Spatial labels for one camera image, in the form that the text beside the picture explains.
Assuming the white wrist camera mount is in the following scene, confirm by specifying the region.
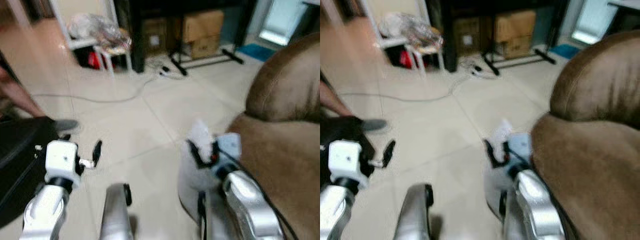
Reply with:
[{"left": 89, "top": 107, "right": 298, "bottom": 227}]
[
  {"left": 218, "top": 132, "right": 242, "bottom": 173},
  {"left": 45, "top": 140, "right": 82, "bottom": 187},
  {"left": 510, "top": 132, "right": 532, "bottom": 172},
  {"left": 328, "top": 140, "right": 371, "bottom": 183}
]

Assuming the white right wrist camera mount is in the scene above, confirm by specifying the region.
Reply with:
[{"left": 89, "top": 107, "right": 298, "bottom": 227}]
[
  {"left": 510, "top": 132, "right": 532, "bottom": 172},
  {"left": 218, "top": 132, "right": 242, "bottom": 173}
]

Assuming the grey slipper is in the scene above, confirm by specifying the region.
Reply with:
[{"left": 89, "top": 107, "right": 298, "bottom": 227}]
[
  {"left": 361, "top": 119, "right": 388, "bottom": 133},
  {"left": 54, "top": 119, "right": 81, "bottom": 133}
]

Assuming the glass door panel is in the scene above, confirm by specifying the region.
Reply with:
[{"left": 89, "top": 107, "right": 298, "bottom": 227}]
[
  {"left": 259, "top": 0, "right": 308, "bottom": 47},
  {"left": 571, "top": 0, "right": 618, "bottom": 46}
]

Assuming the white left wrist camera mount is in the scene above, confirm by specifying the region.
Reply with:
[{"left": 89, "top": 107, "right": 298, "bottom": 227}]
[
  {"left": 328, "top": 140, "right": 371, "bottom": 183},
  {"left": 45, "top": 140, "right": 82, "bottom": 187}
]

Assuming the large cardboard box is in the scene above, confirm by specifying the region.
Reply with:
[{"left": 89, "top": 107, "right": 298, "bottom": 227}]
[
  {"left": 181, "top": 10, "right": 225, "bottom": 43},
  {"left": 494, "top": 10, "right": 537, "bottom": 43}
]

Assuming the small cardboard box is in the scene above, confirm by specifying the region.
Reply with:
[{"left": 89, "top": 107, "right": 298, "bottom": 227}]
[
  {"left": 500, "top": 37, "right": 533, "bottom": 60},
  {"left": 190, "top": 36, "right": 223, "bottom": 60}
]

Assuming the blue floor mat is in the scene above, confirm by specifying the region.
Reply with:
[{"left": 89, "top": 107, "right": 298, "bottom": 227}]
[
  {"left": 549, "top": 44, "right": 581, "bottom": 60},
  {"left": 236, "top": 43, "right": 277, "bottom": 62}
]

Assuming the clear plastic bag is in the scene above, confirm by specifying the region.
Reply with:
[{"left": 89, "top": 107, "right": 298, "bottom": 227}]
[
  {"left": 67, "top": 13, "right": 132, "bottom": 50},
  {"left": 380, "top": 12, "right": 443, "bottom": 50}
]

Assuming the brown sofa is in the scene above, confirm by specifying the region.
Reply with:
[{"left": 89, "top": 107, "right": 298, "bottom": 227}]
[
  {"left": 227, "top": 32, "right": 321, "bottom": 240},
  {"left": 531, "top": 30, "right": 640, "bottom": 240}
]

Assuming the white stool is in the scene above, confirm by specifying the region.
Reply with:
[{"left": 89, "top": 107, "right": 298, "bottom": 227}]
[
  {"left": 405, "top": 45, "right": 446, "bottom": 76},
  {"left": 92, "top": 45, "right": 133, "bottom": 76}
]

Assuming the dark cardboard box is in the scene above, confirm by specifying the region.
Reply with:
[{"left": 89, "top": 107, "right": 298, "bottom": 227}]
[
  {"left": 142, "top": 17, "right": 168, "bottom": 56},
  {"left": 455, "top": 17, "right": 482, "bottom": 56}
]

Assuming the person's bare leg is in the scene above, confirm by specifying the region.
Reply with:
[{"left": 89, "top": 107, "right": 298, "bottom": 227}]
[
  {"left": 320, "top": 80, "right": 358, "bottom": 118},
  {"left": 0, "top": 67, "right": 46, "bottom": 118}
]

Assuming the black table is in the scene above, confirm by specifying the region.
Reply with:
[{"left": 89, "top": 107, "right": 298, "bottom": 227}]
[
  {"left": 427, "top": 0, "right": 571, "bottom": 77},
  {"left": 114, "top": 0, "right": 258, "bottom": 77}
]

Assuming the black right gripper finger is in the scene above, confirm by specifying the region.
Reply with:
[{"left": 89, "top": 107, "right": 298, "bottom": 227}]
[
  {"left": 483, "top": 139, "right": 505, "bottom": 168},
  {"left": 186, "top": 140, "right": 210, "bottom": 168}
]

